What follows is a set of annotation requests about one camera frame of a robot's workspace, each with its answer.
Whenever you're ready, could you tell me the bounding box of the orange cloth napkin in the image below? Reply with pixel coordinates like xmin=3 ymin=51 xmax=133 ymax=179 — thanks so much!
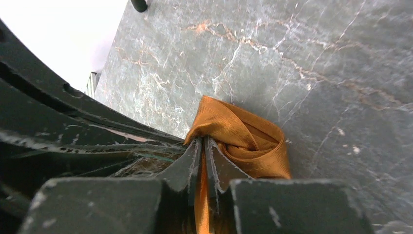
xmin=183 ymin=95 xmax=293 ymax=234

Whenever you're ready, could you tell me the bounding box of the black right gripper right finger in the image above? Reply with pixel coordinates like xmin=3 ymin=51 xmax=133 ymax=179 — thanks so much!
xmin=205 ymin=137 xmax=374 ymax=234

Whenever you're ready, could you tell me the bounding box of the pink music stand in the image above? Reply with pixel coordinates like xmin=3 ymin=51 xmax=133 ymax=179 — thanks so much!
xmin=130 ymin=0 xmax=149 ymax=13

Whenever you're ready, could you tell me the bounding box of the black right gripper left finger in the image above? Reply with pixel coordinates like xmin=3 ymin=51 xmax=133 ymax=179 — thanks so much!
xmin=19 ymin=138 xmax=202 ymax=234

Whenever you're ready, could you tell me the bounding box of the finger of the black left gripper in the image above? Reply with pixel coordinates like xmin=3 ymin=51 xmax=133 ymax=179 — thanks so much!
xmin=0 ymin=23 xmax=185 ymax=154
xmin=0 ymin=143 xmax=182 ymax=234

